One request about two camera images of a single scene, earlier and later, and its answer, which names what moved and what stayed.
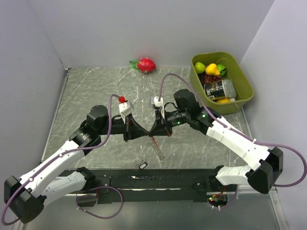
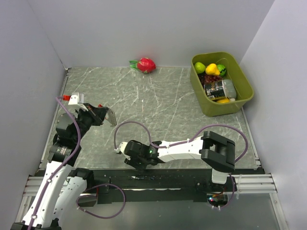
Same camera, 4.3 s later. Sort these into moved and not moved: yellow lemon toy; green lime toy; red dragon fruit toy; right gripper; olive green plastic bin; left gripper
Moved: right gripper; left gripper
Not moved: olive green plastic bin; red dragon fruit toy; yellow lemon toy; green lime toy
